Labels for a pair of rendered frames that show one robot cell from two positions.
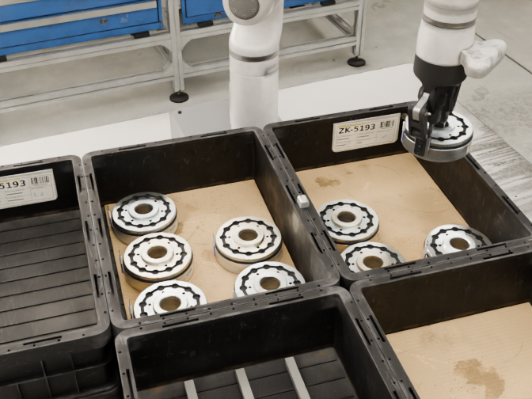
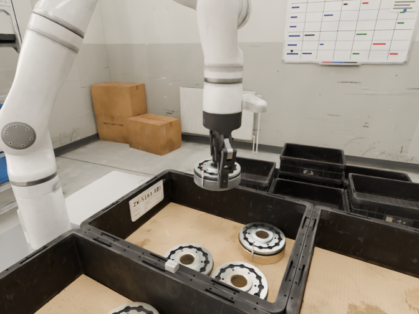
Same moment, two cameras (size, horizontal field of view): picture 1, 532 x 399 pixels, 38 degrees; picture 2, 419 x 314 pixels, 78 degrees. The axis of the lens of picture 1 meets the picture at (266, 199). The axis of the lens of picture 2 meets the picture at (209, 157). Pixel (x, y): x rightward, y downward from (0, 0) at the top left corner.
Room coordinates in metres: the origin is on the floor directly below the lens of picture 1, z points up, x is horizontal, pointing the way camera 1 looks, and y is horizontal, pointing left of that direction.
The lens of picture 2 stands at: (0.62, 0.13, 1.25)
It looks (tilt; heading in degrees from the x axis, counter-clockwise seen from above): 22 degrees down; 314
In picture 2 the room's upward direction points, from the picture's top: straight up
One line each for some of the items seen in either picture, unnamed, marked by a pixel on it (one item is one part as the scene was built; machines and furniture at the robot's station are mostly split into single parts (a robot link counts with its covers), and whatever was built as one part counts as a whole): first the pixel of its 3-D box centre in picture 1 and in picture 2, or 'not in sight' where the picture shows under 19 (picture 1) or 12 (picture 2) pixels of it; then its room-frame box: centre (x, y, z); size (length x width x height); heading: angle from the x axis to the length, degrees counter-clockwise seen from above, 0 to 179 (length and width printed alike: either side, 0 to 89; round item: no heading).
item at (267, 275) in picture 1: (270, 284); not in sight; (0.78, -0.01, 0.86); 0.05 x 0.05 x 0.01
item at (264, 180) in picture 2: not in sight; (237, 198); (1.49, -1.02, 0.37); 0.40 x 0.30 x 0.45; 22
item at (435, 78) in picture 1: (438, 78); (221, 129); (0.95, -0.24, 1.10); 0.08 x 0.08 x 0.09
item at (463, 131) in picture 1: (438, 127); (217, 167); (0.97, -0.26, 1.00); 0.10 x 0.10 x 0.01
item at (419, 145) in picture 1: (419, 142); (224, 177); (0.92, -0.22, 1.01); 0.03 x 0.01 x 0.05; 145
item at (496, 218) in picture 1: (385, 208); (202, 238); (0.95, -0.19, 0.87); 0.40 x 0.30 x 0.11; 16
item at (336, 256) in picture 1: (389, 182); (202, 218); (0.95, -0.19, 0.92); 0.40 x 0.30 x 0.02; 16
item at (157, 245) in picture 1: (157, 253); not in sight; (0.85, 0.16, 0.86); 0.05 x 0.05 x 0.01
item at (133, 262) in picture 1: (157, 256); not in sight; (0.85, 0.16, 0.86); 0.10 x 0.10 x 0.01
